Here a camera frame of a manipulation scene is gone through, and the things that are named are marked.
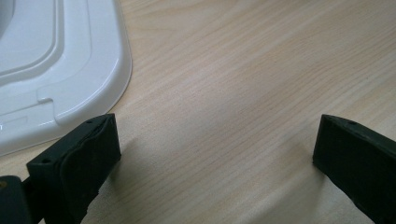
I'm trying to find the white lid with grey handle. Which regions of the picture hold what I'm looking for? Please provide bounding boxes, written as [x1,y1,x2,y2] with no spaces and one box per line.
[0,0,134,158]

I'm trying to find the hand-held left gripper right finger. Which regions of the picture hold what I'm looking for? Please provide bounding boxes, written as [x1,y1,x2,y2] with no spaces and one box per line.
[312,113,396,224]

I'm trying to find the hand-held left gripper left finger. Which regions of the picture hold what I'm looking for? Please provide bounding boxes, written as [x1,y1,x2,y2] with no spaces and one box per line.
[25,112,122,224]

